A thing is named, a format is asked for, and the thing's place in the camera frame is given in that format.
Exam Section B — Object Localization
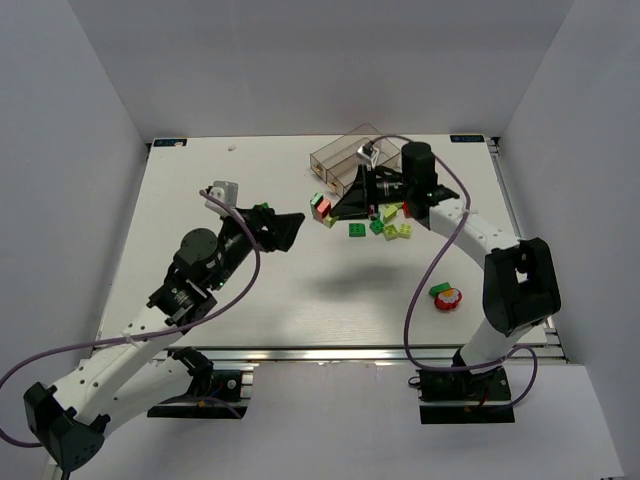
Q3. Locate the red yellow green lego stack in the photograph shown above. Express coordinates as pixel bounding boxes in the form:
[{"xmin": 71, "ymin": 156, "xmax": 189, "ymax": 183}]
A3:
[{"xmin": 310, "ymin": 192, "xmax": 337, "ymax": 228}]

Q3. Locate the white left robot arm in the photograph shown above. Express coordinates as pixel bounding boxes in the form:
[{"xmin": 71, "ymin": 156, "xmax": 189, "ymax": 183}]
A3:
[{"xmin": 23, "ymin": 205, "xmax": 305, "ymax": 475}]

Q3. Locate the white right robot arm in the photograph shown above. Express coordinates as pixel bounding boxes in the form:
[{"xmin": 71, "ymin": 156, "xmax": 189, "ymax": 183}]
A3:
[{"xmin": 330, "ymin": 140, "xmax": 561, "ymax": 375}]

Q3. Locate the green flat lego brick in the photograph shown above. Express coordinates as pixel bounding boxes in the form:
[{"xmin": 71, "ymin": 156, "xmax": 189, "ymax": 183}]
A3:
[{"xmin": 348, "ymin": 223, "xmax": 366, "ymax": 238}]

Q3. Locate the green lego brick middle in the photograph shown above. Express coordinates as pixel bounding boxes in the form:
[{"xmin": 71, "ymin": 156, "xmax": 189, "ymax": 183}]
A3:
[{"xmin": 369, "ymin": 219, "xmax": 385, "ymax": 235}]

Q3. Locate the clear three-compartment organizer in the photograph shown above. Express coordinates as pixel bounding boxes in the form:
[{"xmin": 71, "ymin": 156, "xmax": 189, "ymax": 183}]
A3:
[{"xmin": 310, "ymin": 123, "xmax": 381, "ymax": 197}]

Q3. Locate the lime lego brick lower right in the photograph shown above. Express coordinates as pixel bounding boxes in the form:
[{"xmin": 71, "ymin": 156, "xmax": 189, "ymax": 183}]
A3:
[{"xmin": 398, "ymin": 223, "xmax": 413, "ymax": 239}]

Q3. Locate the green brick by flower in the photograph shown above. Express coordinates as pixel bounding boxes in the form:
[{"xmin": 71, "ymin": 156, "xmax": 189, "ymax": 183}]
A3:
[{"xmin": 429, "ymin": 282, "xmax": 451, "ymax": 297}]

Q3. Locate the red flower toy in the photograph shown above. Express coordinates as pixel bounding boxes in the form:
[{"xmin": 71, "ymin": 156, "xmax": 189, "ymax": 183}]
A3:
[{"xmin": 434, "ymin": 288, "xmax": 462, "ymax": 311}]

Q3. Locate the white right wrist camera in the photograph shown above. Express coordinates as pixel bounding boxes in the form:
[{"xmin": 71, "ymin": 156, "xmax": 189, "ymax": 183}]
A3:
[{"xmin": 356, "ymin": 142, "xmax": 380, "ymax": 170}]

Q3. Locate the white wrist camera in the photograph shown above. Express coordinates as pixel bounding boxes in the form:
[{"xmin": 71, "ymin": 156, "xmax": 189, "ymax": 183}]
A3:
[
  {"xmin": 356, "ymin": 142, "xmax": 380, "ymax": 170},
  {"xmin": 205, "ymin": 180, "xmax": 239, "ymax": 218}
]

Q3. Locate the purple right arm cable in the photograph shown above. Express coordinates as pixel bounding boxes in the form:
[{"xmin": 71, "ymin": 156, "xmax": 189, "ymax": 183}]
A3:
[{"xmin": 369, "ymin": 134, "xmax": 539, "ymax": 409}]

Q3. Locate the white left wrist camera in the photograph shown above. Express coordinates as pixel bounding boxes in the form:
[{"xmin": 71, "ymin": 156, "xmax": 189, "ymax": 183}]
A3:
[{"xmin": 205, "ymin": 180, "xmax": 239, "ymax": 218}]

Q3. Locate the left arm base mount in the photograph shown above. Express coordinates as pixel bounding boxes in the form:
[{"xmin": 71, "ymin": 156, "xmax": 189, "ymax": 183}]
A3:
[{"xmin": 147, "ymin": 369, "xmax": 253, "ymax": 420}]

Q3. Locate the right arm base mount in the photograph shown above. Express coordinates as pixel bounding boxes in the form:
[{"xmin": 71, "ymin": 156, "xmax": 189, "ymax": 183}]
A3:
[{"xmin": 408, "ymin": 367, "xmax": 515, "ymax": 425}]

